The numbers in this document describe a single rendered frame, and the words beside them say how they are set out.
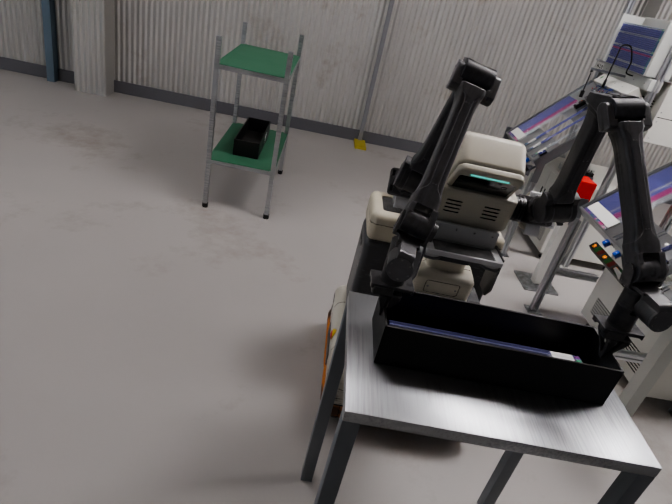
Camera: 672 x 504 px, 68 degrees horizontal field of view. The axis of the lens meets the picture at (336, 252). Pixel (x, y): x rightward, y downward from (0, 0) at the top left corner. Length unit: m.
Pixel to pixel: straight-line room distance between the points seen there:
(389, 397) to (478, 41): 4.79
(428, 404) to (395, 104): 4.64
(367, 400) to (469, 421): 0.23
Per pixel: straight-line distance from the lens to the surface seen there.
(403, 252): 1.05
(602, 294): 3.33
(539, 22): 5.78
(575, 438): 1.29
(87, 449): 2.03
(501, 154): 1.60
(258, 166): 3.40
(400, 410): 1.13
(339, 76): 5.48
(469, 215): 1.68
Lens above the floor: 1.58
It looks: 29 degrees down
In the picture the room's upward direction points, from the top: 13 degrees clockwise
